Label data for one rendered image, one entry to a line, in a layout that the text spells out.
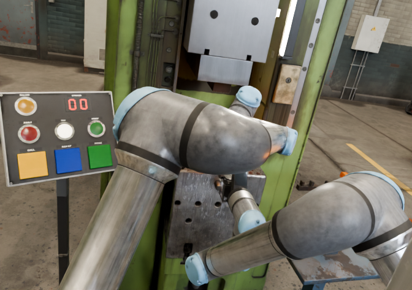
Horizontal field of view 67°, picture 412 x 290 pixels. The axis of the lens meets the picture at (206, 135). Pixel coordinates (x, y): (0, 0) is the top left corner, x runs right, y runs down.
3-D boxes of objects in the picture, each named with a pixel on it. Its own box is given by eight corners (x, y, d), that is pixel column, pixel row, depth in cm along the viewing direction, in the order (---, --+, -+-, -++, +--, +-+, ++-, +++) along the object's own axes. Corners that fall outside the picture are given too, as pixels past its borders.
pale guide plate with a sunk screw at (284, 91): (292, 105, 140) (301, 67, 134) (273, 102, 138) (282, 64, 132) (290, 103, 142) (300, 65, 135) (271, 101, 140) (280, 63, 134)
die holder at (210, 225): (246, 258, 148) (267, 176, 131) (165, 258, 140) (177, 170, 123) (222, 192, 198) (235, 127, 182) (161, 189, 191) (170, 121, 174)
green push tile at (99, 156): (112, 165, 107) (110, 144, 107) (90, 168, 103) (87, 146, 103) (111, 165, 108) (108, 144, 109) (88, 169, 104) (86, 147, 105)
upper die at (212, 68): (247, 86, 121) (253, 61, 117) (197, 80, 116) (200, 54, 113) (225, 65, 159) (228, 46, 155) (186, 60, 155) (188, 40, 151)
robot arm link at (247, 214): (238, 247, 82) (244, 220, 79) (228, 221, 92) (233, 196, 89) (266, 247, 84) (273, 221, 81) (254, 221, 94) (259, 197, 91)
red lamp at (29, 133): (36, 143, 94) (35, 129, 93) (19, 141, 93) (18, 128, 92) (39, 138, 97) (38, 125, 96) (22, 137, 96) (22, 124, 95)
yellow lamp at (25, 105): (32, 115, 95) (32, 101, 93) (16, 113, 94) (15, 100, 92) (36, 111, 98) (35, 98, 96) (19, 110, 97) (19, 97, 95)
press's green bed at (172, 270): (227, 326, 165) (244, 257, 148) (156, 329, 158) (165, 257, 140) (209, 250, 215) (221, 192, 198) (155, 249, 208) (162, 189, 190)
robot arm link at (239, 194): (233, 196, 89) (260, 197, 91) (230, 187, 93) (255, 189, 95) (229, 218, 92) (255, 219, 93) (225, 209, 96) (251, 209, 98)
